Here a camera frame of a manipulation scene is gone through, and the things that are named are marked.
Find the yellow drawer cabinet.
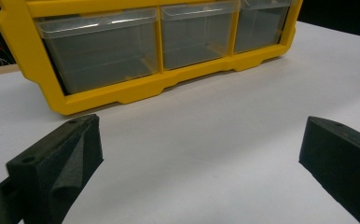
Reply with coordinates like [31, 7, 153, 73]
[0, 0, 304, 117]

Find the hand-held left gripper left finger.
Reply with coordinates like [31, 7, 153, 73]
[6, 113, 104, 224]

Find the clear plastic drawer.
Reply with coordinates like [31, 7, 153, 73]
[233, 0, 293, 54]
[159, 0, 240, 71]
[34, 7, 161, 95]

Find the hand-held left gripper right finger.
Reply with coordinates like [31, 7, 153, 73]
[298, 116, 360, 224]

